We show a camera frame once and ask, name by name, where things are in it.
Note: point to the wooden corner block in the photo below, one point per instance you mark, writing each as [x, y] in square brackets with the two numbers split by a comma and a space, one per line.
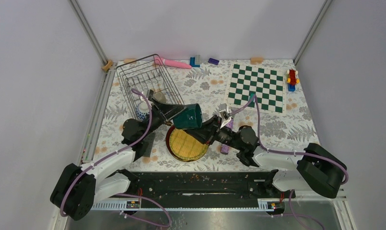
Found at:
[107, 66]

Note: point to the floral tablecloth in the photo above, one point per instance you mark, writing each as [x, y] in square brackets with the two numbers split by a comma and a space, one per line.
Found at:
[206, 86]

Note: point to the red yellow toy figure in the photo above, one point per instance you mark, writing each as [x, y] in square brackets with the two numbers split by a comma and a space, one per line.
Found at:
[292, 79]

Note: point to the dark green mug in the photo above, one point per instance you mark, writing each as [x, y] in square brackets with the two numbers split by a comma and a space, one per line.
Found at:
[189, 118]

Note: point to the grey studded baseplate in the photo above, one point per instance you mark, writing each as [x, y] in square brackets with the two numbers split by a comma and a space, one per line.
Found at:
[148, 147]

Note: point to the black wire dish rack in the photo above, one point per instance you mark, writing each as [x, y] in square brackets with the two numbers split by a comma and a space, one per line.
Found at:
[145, 74]

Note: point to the purple toy brick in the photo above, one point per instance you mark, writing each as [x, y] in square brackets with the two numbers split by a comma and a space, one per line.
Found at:
[213, 61]

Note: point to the aluminium frame rail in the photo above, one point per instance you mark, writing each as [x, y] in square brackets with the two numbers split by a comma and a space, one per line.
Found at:
[89, 31]

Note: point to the purple glitter microphone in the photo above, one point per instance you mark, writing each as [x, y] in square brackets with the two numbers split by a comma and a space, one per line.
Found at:
[225, 147]

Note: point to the blue toy brick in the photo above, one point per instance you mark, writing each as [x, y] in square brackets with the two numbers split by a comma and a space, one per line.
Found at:
[193, 63]

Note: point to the brown rimmed beige plate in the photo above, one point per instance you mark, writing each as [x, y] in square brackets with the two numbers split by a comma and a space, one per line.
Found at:
[169, 143]

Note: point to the pink plastic object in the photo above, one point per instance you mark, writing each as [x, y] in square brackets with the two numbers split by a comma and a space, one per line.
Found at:
[171, 63]

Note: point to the cream ceramic cup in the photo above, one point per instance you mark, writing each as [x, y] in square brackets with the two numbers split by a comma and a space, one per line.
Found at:
[160, 97]

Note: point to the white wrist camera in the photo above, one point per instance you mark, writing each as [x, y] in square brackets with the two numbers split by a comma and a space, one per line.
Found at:
[225, 114]
[148, 95]

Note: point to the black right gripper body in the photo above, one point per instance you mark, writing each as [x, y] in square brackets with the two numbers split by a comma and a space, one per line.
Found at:
[225, 135]

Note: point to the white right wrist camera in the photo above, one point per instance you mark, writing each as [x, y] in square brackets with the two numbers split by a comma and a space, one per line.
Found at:
[225, 114]

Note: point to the green white chessboard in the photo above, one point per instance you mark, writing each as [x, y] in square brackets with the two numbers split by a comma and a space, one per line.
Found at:
[269, 86]

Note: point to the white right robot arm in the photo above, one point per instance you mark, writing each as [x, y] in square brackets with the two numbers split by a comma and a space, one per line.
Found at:
[314, 168]

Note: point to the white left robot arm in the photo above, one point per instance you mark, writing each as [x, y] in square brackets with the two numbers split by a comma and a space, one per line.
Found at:
[80, 187]

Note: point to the right aluminium frame post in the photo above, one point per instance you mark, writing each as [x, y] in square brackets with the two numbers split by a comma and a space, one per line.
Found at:
[317, 21]

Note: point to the blue white patterned bowl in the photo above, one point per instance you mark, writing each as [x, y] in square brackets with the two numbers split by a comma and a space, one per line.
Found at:
[142, 111]

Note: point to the grey toy brick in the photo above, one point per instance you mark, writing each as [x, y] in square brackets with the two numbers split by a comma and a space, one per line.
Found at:
[197, 60]

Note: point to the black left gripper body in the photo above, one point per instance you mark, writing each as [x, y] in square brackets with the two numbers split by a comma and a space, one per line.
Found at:
[157, 119]

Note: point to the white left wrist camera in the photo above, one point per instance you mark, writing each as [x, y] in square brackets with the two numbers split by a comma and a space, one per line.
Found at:
[148, 95]

